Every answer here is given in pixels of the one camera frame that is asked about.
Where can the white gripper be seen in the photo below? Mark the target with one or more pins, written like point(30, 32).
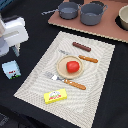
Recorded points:
point(12, 34)

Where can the white milk carton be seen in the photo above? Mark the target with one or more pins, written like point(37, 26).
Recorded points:
point(11, 69)

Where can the red tomato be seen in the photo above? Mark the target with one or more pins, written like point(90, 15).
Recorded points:
point(72, 66)

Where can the brown sausage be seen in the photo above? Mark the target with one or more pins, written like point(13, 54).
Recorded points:
point(83, 47)

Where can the grey two-handled pot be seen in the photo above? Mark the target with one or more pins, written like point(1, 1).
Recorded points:
point(91, 14)

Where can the beige round plate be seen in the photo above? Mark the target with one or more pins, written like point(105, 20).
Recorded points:
point(62, 70)

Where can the white woven placemat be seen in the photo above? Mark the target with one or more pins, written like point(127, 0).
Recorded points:
point(80, 106)

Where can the yellow butter box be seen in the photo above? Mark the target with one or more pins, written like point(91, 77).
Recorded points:
point(54, 96)

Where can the beige bowl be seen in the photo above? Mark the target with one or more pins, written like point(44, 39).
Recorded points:
point(123, 14)

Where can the fork with wooden handle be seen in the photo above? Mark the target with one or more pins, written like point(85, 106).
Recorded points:
point(55, 77)

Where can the grey saucepan with handle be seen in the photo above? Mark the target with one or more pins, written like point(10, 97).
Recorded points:
point(68, 10)

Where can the knife with wooden handle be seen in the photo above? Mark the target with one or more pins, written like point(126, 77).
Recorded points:
point(80, 56)

